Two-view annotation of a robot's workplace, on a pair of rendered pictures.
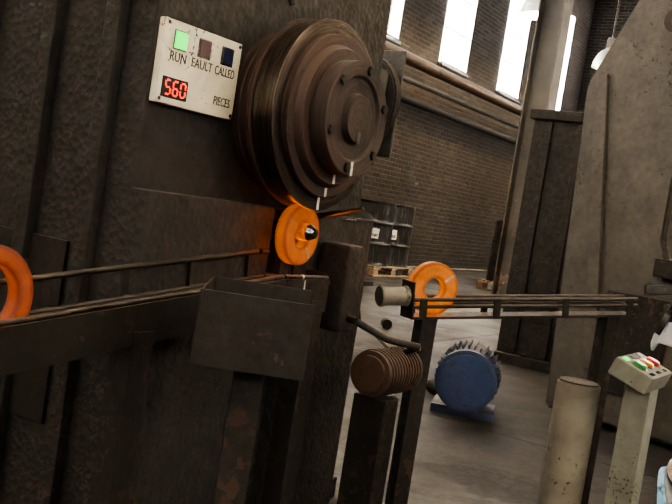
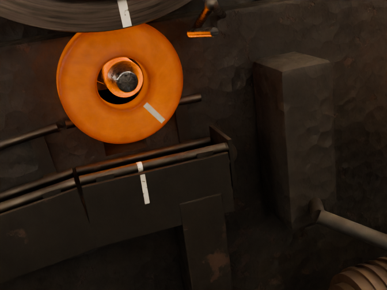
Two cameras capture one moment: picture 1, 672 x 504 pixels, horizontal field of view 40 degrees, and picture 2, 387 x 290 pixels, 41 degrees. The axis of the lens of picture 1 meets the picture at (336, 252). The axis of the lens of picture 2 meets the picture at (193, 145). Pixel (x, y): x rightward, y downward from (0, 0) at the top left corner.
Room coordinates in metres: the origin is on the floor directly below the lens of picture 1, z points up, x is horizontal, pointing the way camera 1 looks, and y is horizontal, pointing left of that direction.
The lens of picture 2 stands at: (1.90, -0.39, 0.95)
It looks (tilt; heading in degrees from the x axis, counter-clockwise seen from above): 20 degrees down; 43
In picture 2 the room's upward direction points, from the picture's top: 8 degrees counter-clockwise
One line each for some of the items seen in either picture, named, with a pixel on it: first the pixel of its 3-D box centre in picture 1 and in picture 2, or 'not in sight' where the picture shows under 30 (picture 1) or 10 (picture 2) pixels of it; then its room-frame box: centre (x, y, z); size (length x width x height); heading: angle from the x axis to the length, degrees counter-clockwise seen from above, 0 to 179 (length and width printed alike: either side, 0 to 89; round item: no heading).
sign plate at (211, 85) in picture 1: (198, 71); not in sight; (2.07, 0.37, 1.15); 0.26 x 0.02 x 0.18; 148
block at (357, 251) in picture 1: (336, 286); (293, 139); (2.51, -0.02, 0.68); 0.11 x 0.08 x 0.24; 58
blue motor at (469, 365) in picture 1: (468, 376); not in sight; (4.44, -0.73, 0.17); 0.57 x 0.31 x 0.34; 168
